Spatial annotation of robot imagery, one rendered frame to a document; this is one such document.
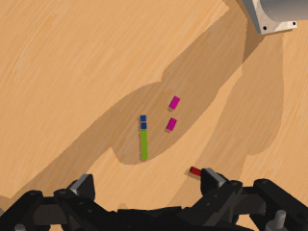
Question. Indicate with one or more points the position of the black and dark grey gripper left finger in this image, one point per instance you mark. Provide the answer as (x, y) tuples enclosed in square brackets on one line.
[(33, 212)]

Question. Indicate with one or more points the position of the lime green rod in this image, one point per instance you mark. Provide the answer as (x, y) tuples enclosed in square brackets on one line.
[(144, 150)]

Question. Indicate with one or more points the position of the magenta block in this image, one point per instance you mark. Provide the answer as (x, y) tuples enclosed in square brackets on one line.
[(174, 102), (171, 124)]

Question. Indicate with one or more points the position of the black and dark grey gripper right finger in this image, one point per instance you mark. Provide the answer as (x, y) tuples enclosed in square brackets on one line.
[(279, 211)]

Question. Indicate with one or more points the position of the dark red rod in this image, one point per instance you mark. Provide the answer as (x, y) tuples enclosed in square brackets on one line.
[(195, 171)]

